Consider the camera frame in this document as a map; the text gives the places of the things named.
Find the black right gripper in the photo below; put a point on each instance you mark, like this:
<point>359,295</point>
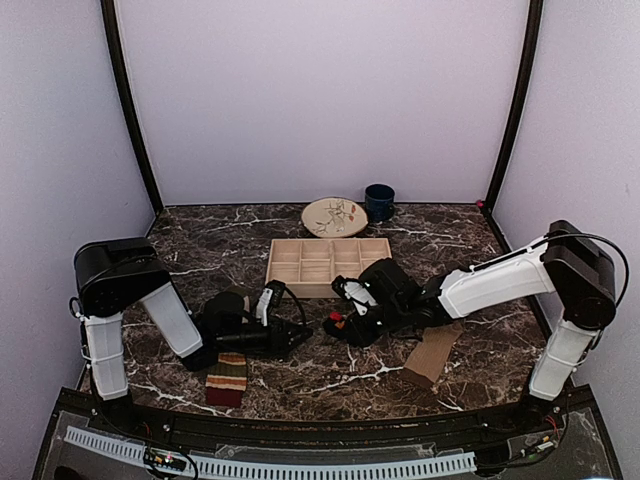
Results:
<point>361,334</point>

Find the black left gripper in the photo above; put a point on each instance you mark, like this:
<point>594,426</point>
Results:
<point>277,344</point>

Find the black argyle sock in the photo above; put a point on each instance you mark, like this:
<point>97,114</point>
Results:
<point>337,325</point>

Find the beige striped sock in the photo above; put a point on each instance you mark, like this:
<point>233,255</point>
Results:
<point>227,380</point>

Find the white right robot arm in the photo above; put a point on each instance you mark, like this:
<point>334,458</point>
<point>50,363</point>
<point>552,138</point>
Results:
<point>565,261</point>

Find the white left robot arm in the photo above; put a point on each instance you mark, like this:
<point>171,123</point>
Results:
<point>113,275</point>

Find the tan plain sock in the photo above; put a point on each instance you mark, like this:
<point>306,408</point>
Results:
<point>426,362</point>

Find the wooden compartment tray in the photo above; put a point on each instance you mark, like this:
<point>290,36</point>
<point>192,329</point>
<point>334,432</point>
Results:
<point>308,266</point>

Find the patterned ceramic plate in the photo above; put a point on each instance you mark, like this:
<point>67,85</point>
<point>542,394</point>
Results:
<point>334,217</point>

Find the dark blue mug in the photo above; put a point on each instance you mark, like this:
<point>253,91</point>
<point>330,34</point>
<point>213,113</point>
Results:
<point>379,202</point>

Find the white slotted cable duct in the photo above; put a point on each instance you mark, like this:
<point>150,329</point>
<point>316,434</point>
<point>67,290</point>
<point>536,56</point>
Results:
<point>166,463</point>

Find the left black corner post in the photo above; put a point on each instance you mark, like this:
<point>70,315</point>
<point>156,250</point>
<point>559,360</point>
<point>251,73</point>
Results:
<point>120,74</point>

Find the black corner post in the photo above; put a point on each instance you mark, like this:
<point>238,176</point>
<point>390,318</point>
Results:
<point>524,72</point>
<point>120,74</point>

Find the right black corner post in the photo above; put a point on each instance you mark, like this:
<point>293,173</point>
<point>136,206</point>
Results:
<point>524,72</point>

